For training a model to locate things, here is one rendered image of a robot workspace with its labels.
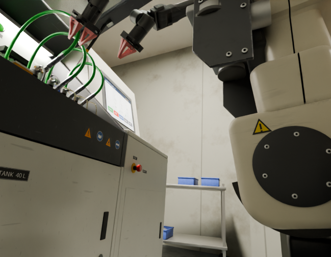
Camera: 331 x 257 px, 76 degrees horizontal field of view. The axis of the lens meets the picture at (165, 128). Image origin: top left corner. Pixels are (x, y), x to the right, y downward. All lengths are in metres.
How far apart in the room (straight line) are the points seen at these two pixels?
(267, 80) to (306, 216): 0.19
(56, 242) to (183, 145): 2.87
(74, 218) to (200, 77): 3.31
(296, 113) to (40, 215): 0.62
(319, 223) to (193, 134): 3.16
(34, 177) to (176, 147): 2.96
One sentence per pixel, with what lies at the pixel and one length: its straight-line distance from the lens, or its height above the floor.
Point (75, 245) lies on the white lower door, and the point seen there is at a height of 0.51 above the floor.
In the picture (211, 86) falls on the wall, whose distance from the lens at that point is 3.65.
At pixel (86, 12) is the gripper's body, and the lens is 0.94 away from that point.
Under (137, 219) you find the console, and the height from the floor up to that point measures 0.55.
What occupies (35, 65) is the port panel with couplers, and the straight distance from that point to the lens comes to 1.42.
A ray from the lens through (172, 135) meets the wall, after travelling 3.56.
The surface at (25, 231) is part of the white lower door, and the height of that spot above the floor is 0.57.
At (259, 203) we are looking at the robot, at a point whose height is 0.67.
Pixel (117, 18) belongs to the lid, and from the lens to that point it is 1.50.
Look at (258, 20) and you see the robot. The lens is 0.44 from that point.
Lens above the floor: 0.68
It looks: 17 degrees up
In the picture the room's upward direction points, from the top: 4 degrees clockwise
